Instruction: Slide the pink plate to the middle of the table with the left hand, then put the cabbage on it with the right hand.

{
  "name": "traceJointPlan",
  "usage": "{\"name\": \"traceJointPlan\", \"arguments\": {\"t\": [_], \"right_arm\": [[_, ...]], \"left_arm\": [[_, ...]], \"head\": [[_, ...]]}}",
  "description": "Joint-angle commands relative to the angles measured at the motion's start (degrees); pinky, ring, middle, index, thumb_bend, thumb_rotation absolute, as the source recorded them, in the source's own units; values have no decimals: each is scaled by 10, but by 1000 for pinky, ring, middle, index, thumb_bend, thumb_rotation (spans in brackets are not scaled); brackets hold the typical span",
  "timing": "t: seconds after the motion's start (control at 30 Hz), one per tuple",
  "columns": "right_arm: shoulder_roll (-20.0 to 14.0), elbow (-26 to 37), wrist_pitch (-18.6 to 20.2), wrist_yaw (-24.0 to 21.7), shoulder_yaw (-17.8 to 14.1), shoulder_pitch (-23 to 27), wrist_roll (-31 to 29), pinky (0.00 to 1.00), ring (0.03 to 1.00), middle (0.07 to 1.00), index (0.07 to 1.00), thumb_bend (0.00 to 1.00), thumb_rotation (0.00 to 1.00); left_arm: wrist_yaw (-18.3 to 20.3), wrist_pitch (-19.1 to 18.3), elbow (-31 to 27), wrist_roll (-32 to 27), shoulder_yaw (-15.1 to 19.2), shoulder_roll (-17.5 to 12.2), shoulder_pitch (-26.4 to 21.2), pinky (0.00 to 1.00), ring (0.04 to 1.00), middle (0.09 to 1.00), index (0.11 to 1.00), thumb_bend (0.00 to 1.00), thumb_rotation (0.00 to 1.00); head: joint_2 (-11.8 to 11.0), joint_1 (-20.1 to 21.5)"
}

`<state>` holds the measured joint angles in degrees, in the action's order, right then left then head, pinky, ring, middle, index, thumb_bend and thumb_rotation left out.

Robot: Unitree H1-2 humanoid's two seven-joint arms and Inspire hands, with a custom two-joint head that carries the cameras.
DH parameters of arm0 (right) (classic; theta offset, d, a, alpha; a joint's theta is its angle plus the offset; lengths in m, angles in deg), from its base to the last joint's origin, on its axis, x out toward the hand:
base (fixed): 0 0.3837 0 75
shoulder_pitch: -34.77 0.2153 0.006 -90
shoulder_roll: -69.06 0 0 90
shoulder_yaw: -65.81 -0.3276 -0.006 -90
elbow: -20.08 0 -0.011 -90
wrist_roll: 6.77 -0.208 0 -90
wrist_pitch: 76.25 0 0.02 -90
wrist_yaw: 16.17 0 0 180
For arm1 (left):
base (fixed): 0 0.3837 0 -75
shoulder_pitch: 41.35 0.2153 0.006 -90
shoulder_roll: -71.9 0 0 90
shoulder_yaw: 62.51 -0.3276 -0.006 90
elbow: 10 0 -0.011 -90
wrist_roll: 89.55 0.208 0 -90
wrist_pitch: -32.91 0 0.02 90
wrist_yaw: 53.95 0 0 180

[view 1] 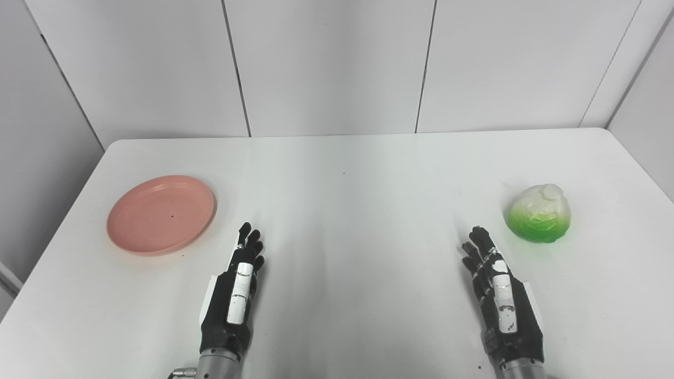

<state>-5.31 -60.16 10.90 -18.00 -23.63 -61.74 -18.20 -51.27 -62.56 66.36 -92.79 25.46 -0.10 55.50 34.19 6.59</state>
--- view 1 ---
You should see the pink round plate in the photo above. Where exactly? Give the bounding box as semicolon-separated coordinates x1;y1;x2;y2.
106;175;216;256

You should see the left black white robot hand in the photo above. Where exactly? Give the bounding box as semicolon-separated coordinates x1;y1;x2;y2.
200;222;265;363

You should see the green white toy cabbage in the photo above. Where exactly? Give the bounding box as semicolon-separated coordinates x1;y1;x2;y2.
504;184;572;244

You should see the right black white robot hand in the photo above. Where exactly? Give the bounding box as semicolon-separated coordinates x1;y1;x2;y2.
461;226;545;367

